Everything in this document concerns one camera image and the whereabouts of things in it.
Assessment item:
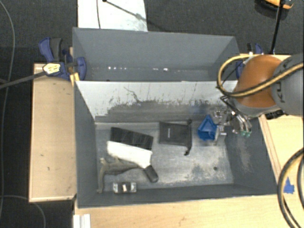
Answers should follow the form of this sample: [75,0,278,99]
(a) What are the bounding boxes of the black drawstring pouch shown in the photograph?
[158,119,193,156]

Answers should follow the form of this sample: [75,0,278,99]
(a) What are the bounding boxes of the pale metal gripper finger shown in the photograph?
[212,110,226,125]
[214,124,228,147]

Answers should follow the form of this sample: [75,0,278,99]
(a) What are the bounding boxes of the grey metal bin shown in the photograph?
[72,27,279,209]

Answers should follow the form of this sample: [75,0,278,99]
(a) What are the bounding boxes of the small grey metal block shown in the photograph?
[112,181,137,194]

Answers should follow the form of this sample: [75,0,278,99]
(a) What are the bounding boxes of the pale wood board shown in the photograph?
[28,63,78,203]

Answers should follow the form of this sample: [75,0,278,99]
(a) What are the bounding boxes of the dark green flat block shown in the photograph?
[110,126,153,151]

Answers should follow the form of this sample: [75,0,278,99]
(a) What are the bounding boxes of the blue plastic box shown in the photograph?
[197,114,218,142]

